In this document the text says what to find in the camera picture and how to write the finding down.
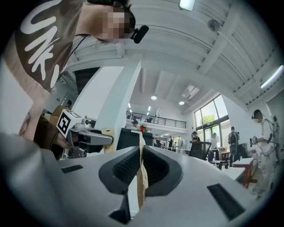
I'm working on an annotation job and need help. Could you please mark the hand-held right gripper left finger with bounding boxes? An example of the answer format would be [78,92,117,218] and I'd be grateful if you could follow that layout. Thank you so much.
[58,145,143,227]

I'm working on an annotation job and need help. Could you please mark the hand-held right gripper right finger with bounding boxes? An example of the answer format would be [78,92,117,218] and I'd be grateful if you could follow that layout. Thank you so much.
[137,145,265,227]

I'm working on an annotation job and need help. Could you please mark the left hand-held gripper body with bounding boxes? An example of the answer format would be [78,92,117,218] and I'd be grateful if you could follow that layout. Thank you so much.
[56,108,98,159]

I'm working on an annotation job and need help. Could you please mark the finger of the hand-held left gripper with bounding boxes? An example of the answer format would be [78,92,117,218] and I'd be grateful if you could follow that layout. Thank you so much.
[79,130,114,146]

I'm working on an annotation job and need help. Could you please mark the white pillar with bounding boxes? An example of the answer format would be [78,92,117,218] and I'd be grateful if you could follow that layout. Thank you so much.
[73,59,142,153]

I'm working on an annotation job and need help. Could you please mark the black head-worn camera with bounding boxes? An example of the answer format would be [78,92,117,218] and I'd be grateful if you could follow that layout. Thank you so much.
[130,24,150,44]

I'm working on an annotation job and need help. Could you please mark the ceiling air conditioner unit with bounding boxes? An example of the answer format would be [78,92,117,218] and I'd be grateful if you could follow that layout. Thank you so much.
[181,84,200,100]

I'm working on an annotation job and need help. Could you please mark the white table red frame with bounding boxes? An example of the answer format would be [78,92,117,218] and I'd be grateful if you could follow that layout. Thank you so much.
[233,157,255,189]

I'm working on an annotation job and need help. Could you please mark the black bin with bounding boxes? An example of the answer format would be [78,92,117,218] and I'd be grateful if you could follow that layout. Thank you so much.
[116,128,156,151]

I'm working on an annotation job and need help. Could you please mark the person's brown sweatshirt torso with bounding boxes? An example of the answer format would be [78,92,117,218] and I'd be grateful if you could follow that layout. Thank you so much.
[3,0,89,107]

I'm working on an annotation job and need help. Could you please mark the black office chair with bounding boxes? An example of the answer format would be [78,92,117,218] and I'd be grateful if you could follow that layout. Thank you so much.
[188,141,213,160]

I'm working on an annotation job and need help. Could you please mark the rectangular ceiling light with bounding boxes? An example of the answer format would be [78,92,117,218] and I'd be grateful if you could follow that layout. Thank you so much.
[178,0,196,11]

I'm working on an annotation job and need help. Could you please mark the large window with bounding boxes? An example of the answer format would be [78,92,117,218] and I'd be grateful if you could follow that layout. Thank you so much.
[194,94,231,145]

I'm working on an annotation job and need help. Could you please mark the cardboard box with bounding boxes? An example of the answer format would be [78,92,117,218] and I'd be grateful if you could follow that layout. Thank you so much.
[49,106,71,125]

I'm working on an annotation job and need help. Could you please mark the person's head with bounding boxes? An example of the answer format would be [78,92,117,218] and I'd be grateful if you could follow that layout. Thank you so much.
[75,0,136,44]

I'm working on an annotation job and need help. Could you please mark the black mezzanine railing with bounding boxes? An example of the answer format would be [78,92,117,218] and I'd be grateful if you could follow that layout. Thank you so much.
[126,112,187,129]

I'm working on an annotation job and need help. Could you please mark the person's left forearm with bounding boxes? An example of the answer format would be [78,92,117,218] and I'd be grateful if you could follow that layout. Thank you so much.
[33,115,74,160]

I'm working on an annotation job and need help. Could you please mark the person's right forearm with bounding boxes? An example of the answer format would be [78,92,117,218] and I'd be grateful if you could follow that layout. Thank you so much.
[19,110,34,141]

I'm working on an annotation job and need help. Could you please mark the long tube ceiling light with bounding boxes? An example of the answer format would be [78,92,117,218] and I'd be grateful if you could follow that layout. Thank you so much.
[260,65,284,89]

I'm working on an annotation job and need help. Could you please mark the round ceiling fixture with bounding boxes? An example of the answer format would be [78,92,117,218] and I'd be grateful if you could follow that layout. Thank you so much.
[207,19,221,32]

